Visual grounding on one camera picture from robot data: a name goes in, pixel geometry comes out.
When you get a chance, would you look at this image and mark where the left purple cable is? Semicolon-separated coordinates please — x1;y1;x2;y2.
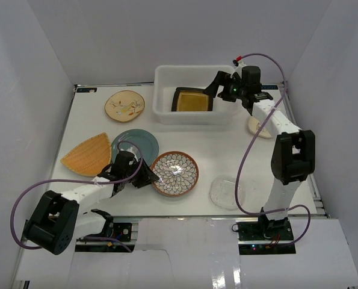
9;138;143;250

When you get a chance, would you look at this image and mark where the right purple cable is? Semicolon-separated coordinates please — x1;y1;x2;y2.
234;52;313;247

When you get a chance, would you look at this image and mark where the teal round plate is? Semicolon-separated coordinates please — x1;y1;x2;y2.
111;129;159;166

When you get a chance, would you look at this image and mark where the cream panda dish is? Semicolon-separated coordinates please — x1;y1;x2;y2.
247;116;272;139

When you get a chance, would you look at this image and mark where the black yellow square plate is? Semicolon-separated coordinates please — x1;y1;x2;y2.
171;87;214;112

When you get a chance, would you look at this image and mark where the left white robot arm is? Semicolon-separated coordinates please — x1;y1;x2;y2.
23;151;159;255

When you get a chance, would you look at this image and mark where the white plastic bin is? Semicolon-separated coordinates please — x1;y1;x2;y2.
152;65;239;125

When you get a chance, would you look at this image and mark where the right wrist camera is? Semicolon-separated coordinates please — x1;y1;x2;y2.
232;56;246;73

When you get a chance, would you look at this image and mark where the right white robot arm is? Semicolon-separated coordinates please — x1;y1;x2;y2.
204;66;315;240

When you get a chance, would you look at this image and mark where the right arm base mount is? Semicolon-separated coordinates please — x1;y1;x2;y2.
231;222;296;256

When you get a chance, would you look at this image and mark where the clear glass plate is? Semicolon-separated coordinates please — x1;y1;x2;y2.
209;175;238;211

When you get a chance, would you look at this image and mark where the floral round bowl plate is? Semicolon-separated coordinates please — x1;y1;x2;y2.
150;151;199;197

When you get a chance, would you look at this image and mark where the orange woven fan plate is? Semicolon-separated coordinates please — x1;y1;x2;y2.
61;132;112;176

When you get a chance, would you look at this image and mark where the purple cable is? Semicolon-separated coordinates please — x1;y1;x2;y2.
234;52;313;247
9;138;143;250

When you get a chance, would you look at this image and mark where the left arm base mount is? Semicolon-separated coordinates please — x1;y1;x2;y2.
75;223;136;253

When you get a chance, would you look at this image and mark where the beige bird painted plate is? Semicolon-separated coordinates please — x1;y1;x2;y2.
104;90;146;123

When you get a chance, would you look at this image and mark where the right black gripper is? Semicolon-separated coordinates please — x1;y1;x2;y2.
203;72;247;103

